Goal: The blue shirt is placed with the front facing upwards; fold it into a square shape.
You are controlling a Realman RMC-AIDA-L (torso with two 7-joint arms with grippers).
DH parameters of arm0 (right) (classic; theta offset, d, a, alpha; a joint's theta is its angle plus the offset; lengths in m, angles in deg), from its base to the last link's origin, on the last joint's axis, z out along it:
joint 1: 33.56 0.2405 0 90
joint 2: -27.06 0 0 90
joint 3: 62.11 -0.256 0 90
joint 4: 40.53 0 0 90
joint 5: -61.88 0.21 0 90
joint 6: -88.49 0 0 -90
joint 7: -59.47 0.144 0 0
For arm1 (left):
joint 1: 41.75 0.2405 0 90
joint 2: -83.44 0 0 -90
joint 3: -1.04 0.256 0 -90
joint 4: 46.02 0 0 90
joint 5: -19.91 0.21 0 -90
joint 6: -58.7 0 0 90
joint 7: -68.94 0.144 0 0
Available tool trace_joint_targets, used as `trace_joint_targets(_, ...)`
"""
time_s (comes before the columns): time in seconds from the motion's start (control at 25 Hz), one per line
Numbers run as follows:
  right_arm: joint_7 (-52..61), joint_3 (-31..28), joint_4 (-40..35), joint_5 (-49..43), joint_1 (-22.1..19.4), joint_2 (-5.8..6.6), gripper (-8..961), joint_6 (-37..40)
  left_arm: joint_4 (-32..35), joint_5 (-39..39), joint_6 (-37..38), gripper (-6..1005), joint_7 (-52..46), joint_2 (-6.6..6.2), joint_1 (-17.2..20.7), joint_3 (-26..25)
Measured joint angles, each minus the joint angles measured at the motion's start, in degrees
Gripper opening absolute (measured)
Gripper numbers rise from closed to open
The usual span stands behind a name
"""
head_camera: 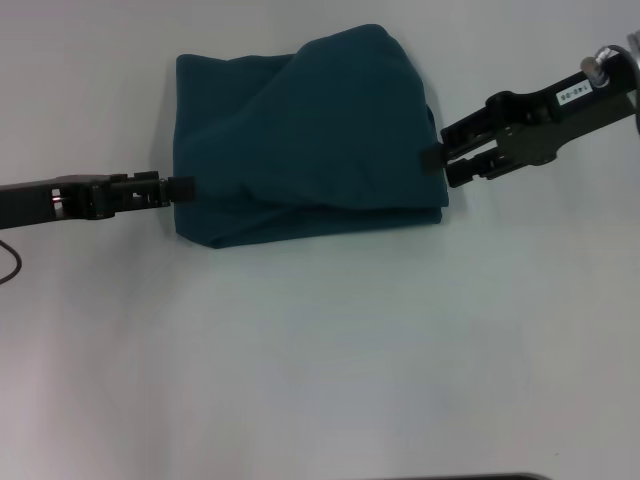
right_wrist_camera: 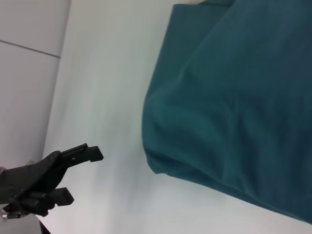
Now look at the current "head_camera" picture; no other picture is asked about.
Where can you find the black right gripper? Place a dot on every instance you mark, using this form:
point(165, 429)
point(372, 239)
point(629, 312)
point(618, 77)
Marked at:
point(560, 115)

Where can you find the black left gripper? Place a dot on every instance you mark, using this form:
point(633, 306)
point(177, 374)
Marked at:
point(55, 197)

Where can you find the teal t-shirt with beige print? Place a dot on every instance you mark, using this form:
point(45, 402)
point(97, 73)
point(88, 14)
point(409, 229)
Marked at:
point(300, 140)

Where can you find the dark curved robot chest edge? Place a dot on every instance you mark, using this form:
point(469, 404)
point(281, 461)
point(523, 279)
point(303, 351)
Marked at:
point(492, 477)

